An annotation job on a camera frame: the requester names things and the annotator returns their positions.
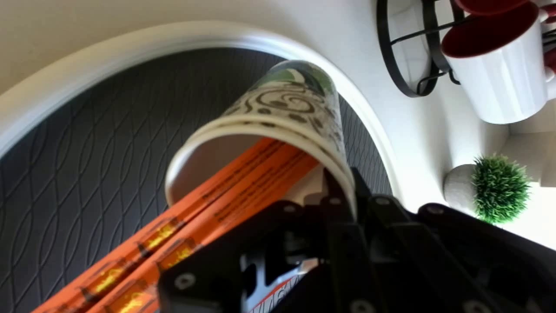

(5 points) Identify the small green potted plant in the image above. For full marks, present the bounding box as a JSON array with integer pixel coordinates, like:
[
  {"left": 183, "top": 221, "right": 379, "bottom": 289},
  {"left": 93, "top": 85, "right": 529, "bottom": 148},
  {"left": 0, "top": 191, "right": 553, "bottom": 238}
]
[{"left": 444, "top": 155, "right": 531, "bottom": 224}]

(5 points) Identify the white mug on rack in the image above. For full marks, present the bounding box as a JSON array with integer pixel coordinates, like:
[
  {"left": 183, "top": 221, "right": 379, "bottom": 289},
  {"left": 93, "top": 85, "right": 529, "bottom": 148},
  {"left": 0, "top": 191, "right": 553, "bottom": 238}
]
[{"left": 442, "top": 2, "right": 556, "bottom": 125}]

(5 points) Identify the red mug on rack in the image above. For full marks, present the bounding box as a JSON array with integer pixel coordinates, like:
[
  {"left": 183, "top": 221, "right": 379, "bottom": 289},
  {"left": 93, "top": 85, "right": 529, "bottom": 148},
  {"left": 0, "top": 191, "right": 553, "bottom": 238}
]
[{"left": 456, "top": 0, "right": 529, "bottom": 16}]

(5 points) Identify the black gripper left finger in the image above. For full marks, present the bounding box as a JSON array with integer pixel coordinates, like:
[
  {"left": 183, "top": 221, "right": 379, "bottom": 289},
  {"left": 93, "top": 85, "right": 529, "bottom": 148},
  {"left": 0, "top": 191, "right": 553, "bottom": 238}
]
[{"left": 159, "top": 179, "right": 379, "bottom": 313}]

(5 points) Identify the round grey white tray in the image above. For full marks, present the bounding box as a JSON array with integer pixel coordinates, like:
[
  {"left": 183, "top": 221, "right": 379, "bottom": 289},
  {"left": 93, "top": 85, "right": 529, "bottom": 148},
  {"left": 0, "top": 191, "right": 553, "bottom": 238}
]
[{"left": 0, "top": 21, "right": 406, "bottom": 313}]

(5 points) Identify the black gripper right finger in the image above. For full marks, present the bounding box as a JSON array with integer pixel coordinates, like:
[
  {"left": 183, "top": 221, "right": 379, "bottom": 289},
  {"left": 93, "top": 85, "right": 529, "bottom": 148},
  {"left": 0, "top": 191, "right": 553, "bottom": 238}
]
[{"left": 350, "top": 179, "right": 556, "bottom": 313}]

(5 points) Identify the orange sugar stick packet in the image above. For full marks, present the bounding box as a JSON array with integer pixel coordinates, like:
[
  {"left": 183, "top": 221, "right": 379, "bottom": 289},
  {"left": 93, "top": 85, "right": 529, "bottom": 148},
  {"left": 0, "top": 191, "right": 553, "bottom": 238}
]
[{"left": 34, "top": 139, "right": 282, "bottom": 313}]

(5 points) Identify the patterned paper coffee cup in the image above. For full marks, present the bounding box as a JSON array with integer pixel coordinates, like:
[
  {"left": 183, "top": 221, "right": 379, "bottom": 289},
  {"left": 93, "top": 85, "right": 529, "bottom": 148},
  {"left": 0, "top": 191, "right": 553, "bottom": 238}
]
[{"left": 166, "top": 61, "right": 357, "bottom": 211}]

